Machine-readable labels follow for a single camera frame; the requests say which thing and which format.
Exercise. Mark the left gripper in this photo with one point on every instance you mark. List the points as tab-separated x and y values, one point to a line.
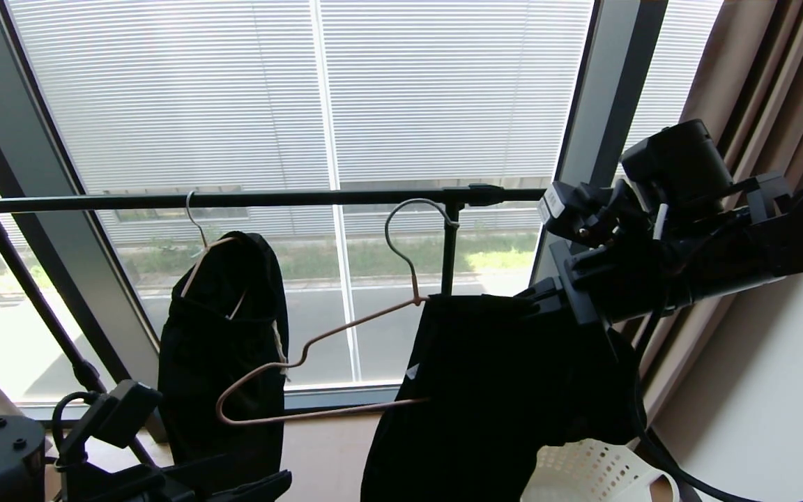
150	484

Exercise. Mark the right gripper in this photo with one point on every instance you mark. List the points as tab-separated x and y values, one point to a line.
687	272

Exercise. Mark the black garment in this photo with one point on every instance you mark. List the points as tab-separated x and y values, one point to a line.
227	362
499	404

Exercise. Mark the pink clothes hanger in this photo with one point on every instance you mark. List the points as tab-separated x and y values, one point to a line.
346	326
196	223

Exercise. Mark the white laundry basket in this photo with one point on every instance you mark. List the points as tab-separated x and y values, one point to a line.
583	474

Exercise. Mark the black clothes rack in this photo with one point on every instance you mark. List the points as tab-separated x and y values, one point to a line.
234	200

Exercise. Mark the window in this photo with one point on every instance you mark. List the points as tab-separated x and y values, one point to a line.
443	84

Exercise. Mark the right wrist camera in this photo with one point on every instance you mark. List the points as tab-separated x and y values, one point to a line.
576	209

